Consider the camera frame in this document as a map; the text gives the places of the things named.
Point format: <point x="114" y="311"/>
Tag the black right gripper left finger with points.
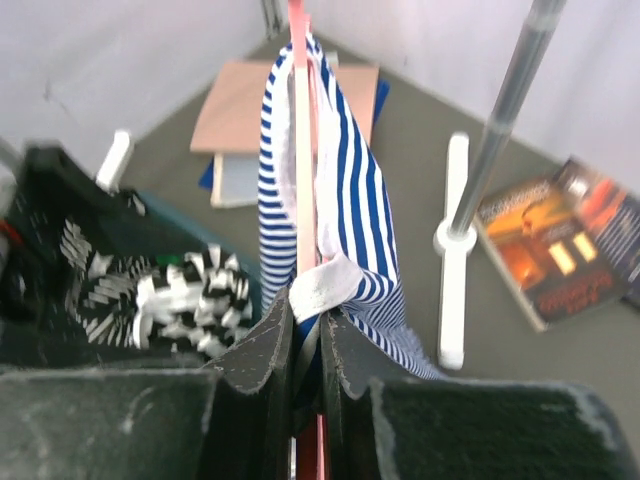
<point x="82" y="412"/>

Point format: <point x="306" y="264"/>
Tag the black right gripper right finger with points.
<point x="384" y="423"/>

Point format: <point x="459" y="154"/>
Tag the pink plastic hanger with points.
<point x="311" y="456"/>

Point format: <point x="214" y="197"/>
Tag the blue white striped tank top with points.
<point x="360" y="273"/>

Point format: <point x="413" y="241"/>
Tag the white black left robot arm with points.
<point x="39" y="281"/>

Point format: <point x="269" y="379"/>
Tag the wide-striped black white garment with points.
<point x="200" y="303"/>

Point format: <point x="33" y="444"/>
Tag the teal plastic basket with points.
<point x="162" y="230"/>

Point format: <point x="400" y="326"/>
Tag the green garment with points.
<point x="168" y="259"/>

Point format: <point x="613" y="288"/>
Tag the thin-striped black white garment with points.
<point x="102" y="296"/>

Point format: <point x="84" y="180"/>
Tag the orange cover paperback book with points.
<point x="546" y="256"/>

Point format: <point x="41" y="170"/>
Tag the blue plastic folder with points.
<point x="382" y="91"/>

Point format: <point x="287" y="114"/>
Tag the dark cover book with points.
<point x="611" y="215"/>

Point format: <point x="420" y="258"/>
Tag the metal rack right pole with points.
<point x="534" y="38"/>

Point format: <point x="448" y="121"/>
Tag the aluminium wall frame rail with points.
<point x="273" y="17"/>

